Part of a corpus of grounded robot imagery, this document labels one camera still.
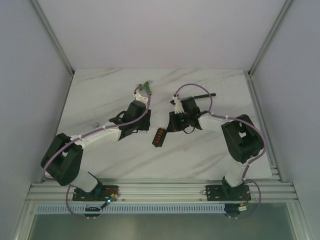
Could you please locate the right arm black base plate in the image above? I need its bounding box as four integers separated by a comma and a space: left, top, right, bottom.
205, 184, 252, 202

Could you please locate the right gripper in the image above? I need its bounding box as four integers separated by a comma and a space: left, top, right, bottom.
166, 110, 190, 133

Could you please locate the green spray gun toy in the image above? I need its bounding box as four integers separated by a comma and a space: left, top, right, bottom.
134, 80, 152, 96

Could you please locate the left aluminium frame post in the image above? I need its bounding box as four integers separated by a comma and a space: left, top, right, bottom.
29, 0, 75, 78

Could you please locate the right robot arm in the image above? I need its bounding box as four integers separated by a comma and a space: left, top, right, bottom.
166, 95, 266, 200

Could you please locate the black fuse box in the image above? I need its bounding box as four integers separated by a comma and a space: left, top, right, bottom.
152, 127, 167, 148

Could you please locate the aluminium front rail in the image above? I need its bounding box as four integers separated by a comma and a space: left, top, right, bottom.
25, 178, 299, 204

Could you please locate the aluminium frame post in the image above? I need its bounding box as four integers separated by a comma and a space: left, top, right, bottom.
29, 0, 75, 78
247, 0, 295, 76

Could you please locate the slotted grey cable duct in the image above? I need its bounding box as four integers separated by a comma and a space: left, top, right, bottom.
35, 203, 239, 215

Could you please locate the hammer with black handle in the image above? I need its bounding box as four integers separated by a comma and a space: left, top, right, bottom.
190, 93, 217, 100

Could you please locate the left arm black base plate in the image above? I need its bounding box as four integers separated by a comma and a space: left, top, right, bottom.
72, 185, 119, 202

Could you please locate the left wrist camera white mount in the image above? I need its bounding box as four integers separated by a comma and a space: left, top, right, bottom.
134, 91, 149, 105

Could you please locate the right aluminium frame post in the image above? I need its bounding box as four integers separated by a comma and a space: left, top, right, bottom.
247, 0, 295, 76

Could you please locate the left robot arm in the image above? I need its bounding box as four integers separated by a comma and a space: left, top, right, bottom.
40, 100, 151, 201

